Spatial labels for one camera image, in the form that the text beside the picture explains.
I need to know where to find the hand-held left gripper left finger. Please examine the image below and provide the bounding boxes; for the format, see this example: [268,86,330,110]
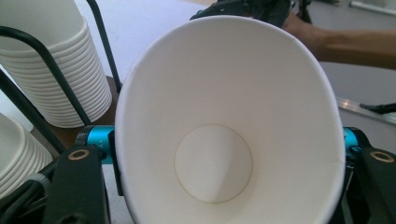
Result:
[76,125,124,197]

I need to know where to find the black flat object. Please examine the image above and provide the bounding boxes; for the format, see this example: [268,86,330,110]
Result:
[359,102,396,115]

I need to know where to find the single white paper cup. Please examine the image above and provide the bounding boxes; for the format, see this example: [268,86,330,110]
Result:
[114,15,347,224]

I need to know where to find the stack of white paper cups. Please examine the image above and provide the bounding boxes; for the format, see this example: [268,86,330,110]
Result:
[0,0,113,129]
[0,111,54,200]

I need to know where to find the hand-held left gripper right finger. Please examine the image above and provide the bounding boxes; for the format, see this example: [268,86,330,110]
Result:
[342,126,372,161]

